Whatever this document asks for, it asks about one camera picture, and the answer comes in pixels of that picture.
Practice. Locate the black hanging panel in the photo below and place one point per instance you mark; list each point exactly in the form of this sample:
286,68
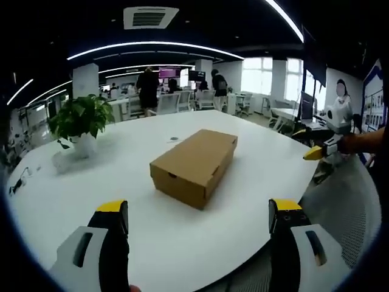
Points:
314,61

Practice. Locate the green potted plant white pot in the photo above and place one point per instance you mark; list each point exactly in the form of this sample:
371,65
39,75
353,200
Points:
81,118

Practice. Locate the brown cardboard shoe box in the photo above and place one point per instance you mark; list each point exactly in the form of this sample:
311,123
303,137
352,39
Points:
191,164

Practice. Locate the white ceiling air vent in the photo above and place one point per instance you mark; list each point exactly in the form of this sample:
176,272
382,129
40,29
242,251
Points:
151,16

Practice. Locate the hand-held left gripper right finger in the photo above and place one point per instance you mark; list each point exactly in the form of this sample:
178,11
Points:
304,243

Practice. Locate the person's left hand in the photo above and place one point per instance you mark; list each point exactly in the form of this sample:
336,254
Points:
134,288

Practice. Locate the black yellow machine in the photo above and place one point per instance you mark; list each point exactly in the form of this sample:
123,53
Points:
310,134

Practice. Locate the grey mesh office chair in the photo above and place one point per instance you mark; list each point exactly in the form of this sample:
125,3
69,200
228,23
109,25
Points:
343,200

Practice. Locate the long curved ceiling light strip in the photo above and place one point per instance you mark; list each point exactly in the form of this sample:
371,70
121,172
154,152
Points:
152,45

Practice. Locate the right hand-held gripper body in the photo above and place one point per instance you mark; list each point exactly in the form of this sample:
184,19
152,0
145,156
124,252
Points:
338,117

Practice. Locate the purple display screen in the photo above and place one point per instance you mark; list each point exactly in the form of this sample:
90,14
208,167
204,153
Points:
170,74

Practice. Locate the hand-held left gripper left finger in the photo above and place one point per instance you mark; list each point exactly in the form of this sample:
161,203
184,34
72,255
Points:
91,243

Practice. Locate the white office chair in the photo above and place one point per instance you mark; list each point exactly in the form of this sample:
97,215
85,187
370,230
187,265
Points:
246,105
169,103
208,99
186,100

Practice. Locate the dark computer monitor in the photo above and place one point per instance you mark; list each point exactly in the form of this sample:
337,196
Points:
307,106

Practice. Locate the round grey table grommet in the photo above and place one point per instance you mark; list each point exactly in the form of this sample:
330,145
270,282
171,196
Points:
173,139

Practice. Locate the wall poster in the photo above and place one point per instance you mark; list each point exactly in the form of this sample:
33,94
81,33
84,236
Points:
374,97

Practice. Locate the person's right hand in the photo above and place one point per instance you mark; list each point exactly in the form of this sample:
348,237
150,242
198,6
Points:
351,144

